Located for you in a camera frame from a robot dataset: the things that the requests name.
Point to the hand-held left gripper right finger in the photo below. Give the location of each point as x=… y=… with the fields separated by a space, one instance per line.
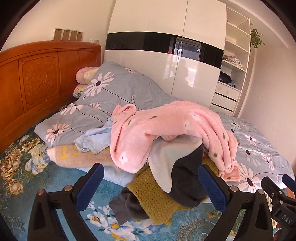
x=212 y=187

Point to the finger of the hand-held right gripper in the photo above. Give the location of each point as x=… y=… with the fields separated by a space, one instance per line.
x=269 y=184
x=289 y=179

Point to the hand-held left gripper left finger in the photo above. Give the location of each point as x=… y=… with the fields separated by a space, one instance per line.
x=90 y=187

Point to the pink floral fleece pants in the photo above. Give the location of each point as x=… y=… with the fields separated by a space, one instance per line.
x=173 y=125

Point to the dark clothes on shelf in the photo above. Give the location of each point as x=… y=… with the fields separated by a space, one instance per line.
x=225 y=77

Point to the dark grey garment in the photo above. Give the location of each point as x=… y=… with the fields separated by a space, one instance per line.
x=185 y=185

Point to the pale blue folded cloth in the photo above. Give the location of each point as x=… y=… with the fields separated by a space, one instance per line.
x=118 y=176

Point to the beige garment with yellow print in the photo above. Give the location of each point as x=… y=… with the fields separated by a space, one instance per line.
x=76 y=160

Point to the light blue shirt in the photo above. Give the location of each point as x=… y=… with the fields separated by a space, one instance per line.
x=97 y=139

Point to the grey white fleece garment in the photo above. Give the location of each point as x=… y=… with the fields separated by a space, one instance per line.
x=161 y=162

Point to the mustard knitted sweater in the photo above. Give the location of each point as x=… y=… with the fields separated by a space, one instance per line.
x=150 y=194

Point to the white open shelf unit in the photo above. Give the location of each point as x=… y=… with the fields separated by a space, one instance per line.
x=231 y=92

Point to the pink floral pillow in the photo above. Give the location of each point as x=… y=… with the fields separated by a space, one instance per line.
x=79 y=90
x=85 y=74

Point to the grey floral duvet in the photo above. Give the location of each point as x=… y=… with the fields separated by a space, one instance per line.
x=120 y=92

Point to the orange wooden headboard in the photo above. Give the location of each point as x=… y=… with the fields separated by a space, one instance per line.
x=41 y=76

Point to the patterned cloth on shelf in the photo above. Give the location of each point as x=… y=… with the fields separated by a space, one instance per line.
x=232 y=61

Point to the white glossy wardrobe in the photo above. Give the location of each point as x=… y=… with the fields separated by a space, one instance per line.
x=143 y=62

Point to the green hanging plant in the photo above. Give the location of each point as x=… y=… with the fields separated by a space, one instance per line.
x=256 y=38

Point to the white wall switch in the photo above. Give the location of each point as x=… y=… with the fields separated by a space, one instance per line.
x=94 y=41

